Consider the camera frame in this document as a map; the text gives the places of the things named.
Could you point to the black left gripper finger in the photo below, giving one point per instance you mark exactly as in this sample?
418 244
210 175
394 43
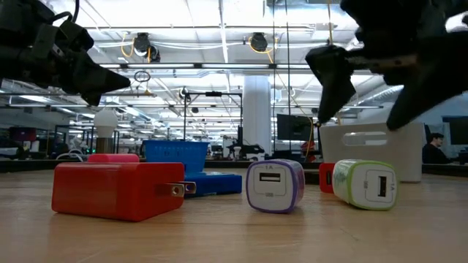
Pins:
104 85
97 69

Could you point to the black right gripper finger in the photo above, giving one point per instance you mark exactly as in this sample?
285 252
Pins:
435 76
332 80

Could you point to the pink red cube charger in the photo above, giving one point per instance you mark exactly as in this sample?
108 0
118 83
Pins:
113 158

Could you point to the small red USB charger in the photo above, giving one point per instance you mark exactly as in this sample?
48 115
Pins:
325 179

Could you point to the large red wall charger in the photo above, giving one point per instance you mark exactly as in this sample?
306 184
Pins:
117 191

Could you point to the green white USB charger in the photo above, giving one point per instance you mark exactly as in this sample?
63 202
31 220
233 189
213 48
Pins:
365 184

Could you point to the purple white USB charger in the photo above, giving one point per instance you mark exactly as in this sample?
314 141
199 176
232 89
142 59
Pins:
274 186

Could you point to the blue rectangular block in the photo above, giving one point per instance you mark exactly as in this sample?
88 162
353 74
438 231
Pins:
215 184

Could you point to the black background robot arm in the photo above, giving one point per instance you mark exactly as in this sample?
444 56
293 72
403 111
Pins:
248 149

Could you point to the white bulb on metal base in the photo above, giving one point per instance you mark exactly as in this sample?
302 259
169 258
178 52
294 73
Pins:
105 122

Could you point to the black monitor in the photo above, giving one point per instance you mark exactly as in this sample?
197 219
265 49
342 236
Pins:
459 129
294 128

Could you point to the maroon screen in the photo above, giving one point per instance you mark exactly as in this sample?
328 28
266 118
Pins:
22 134

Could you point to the person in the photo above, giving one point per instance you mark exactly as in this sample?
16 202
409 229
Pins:
435 151

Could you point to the round ceiling-hung device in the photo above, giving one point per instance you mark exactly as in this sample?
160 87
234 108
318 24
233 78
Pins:
183 93

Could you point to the white building pillar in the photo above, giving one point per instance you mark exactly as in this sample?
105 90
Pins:
257 109

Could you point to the white plastic bin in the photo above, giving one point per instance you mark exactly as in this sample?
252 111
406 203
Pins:
402 157

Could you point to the blue plastic basket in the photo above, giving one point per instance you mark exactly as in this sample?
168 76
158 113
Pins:
175 155

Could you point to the long ceiling light bar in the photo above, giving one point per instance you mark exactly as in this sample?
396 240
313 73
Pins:
234 66

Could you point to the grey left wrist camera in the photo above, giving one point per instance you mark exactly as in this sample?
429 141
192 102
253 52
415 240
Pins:
44 40

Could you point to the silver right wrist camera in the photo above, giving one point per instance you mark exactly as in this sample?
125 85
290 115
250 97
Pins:
459 22

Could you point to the black aluminium table frame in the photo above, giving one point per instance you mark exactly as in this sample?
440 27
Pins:
22 166

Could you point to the black frame stand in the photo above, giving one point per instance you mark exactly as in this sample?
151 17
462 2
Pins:
214 94

